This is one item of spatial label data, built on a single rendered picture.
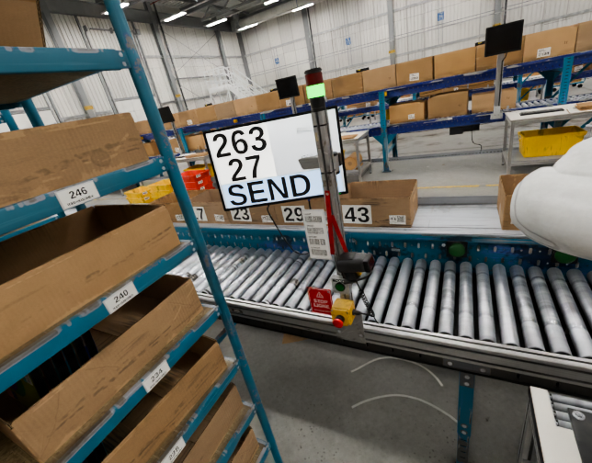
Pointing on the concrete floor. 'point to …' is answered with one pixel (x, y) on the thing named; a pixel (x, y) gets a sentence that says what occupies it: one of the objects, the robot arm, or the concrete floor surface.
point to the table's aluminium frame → (529, 449)
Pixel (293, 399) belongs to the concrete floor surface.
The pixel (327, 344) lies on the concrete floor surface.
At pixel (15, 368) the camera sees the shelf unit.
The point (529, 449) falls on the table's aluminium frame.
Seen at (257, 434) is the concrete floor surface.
